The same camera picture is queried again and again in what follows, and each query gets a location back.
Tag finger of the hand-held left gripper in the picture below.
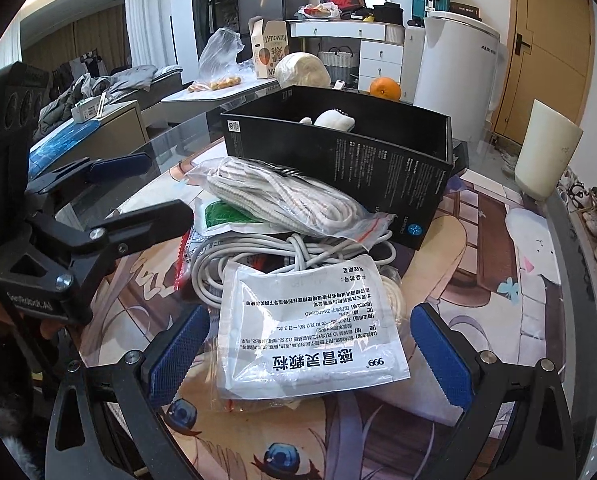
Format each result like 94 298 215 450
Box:
25 153 152 222
0 199 194 313

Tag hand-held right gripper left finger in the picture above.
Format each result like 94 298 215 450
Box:
45 304 210 480

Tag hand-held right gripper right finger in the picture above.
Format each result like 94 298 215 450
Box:
410 302 578 480

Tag white cable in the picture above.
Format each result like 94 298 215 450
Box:
191 230 397 311

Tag green and white packet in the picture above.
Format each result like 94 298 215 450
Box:
193 197 259 236

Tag white medicine packet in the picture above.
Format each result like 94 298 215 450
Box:
216 260 410 401

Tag bagged white rope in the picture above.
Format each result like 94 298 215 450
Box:
186 156 397 238

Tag black cardboard box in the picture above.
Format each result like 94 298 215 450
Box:
220 85 468 252

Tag beige nightstand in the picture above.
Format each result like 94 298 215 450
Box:
73 100 152 161

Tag white and green small box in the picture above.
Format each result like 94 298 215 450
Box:
71 95 112 123

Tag grey clothes pile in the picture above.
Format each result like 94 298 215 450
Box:
33 65 182 141

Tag white side table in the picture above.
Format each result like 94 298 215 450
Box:
161 77 279 111

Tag cartoon printed table mat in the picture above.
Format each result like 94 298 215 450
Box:
76 160 597 480

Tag pile of small orange fruits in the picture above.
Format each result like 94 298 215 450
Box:
188 76 242 92

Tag clear plastic bag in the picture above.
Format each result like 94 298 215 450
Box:
198 27 244 83

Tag white curtain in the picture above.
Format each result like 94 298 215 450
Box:
123 0 184 68

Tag white fruit carton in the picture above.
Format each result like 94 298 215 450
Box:
248 16 290 79

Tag white round wrapped bundle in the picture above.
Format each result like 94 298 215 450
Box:
274 52 332 90

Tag white knit sock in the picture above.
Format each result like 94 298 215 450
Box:
300 108 355 132

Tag cream trash bin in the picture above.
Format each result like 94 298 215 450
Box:
513 99 584 201

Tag grey wicker basket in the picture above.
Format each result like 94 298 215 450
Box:
319 46 355 78

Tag food packets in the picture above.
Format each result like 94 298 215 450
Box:
298 4 342 18

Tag white desk with drawers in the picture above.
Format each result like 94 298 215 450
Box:
284 19 409 96

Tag orange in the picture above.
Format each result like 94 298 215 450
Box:
369 76 402 101

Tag white electric kettle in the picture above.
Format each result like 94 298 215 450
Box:
413 10 509 143

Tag black bag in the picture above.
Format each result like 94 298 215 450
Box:
373 4 404 25

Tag wooden door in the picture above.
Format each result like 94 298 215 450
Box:
493 0 593 141

